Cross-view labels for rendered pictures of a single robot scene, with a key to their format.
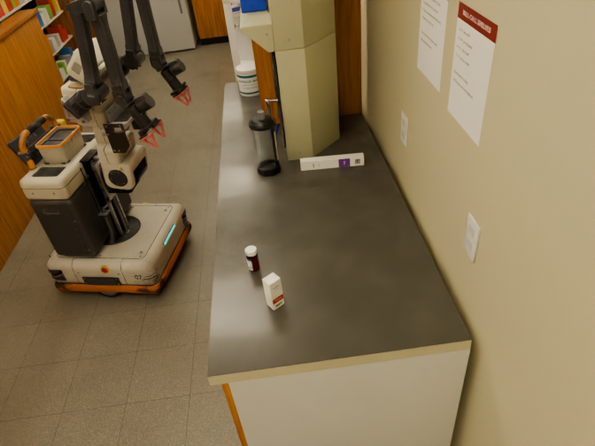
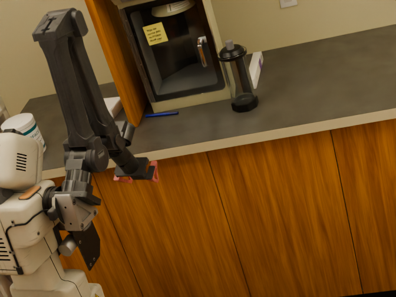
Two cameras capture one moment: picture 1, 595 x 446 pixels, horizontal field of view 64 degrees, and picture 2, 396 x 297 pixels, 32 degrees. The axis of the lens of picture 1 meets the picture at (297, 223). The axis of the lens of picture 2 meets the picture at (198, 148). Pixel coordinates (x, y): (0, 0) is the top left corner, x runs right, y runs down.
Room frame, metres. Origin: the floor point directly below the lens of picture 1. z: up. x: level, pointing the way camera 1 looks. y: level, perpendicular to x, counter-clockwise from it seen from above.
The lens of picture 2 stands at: (1.27, 2.38, 2.11)
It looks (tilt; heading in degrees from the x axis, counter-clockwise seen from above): 29 degrees down; 287
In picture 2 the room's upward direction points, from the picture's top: 17 degrees counter-clockwise
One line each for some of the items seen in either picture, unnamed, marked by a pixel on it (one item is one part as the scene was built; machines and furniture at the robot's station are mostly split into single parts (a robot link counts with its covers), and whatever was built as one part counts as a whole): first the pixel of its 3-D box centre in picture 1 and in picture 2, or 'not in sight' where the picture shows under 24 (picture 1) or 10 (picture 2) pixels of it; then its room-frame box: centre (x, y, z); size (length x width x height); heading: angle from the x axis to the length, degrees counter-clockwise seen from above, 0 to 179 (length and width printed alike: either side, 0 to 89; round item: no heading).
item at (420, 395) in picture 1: (312, 246); (263, 190); (1.78, -0.06, 0.45); 2.05 x 0.67 x 0.90; 2
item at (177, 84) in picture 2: (277, 91); (174, 49); (1.95, 0.02, 1.19); 0.30 x 0.01 x 0.40; 1
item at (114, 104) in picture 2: not in sight; (101, 108); (2.36, -0.07, 0.96); 0.16 x 0.12 x 0.04; 170
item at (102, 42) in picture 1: (109, 53); (86, 84); (2.04, 0.69, 1.40); 0.11 x 0.06 x 0.43; 169
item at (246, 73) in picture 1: (249, 79); (23, 137); (2.60, 0.17, 1.01); 0.13 x 0.13 x 0.15
